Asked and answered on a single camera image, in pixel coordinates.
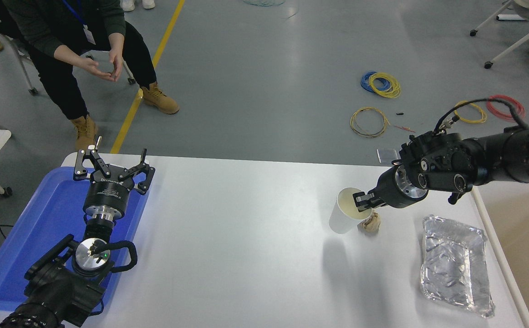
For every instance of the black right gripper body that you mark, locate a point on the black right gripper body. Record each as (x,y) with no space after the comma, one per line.
(387,191)

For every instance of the person's white shoe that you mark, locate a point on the person's white shoe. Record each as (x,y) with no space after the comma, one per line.
(148,3)
(129,4)

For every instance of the person's left hand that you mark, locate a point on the person's left hand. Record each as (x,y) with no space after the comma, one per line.
(116,64)

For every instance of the white-framed wheeled chair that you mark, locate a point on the white-framed wheeled chair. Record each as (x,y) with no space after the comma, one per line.
(526,38)

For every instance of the person's left forearm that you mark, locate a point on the person's left forearm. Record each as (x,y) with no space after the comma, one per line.
(115,42)

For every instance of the white paper cup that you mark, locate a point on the white paper cup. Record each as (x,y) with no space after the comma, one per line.
(342,218)

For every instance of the large pale bin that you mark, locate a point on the large pale bin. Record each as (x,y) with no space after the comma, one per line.
(528,250)

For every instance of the blue plastic tray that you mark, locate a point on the blue plastic tray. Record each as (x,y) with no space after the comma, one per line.
(41,228)

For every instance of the grey wheeled chair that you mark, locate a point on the grey wheeled chair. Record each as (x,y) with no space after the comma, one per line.
(21,64)

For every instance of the person's right forearm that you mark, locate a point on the person's right forearm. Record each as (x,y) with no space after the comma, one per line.
(69,53)

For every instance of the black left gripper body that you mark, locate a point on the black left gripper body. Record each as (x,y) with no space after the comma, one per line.
(109,195)

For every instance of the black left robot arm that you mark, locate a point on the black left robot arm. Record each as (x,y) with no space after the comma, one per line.
(59,291)

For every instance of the crumpled silver foil tray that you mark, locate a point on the crumpled silver foil tray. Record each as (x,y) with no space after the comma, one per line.
(455,269)

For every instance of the clear floor plate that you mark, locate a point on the clear floor plate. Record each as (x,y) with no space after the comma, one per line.
(386,156)

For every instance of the person's right hand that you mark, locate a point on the person's right hand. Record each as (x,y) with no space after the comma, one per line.
(92,69)

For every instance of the crumpled tan paper ball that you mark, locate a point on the crumpled tan paper ball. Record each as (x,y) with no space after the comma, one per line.
(373,224)

